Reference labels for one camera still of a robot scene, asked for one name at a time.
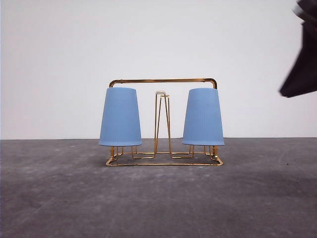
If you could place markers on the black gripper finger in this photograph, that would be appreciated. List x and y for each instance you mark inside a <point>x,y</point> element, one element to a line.
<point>303,78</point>

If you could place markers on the blue ribbed cup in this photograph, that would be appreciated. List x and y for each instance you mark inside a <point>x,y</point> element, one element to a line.
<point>120,124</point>
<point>203,122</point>

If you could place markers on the gold wire cup rack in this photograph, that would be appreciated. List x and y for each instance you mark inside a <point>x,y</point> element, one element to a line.
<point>162,141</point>

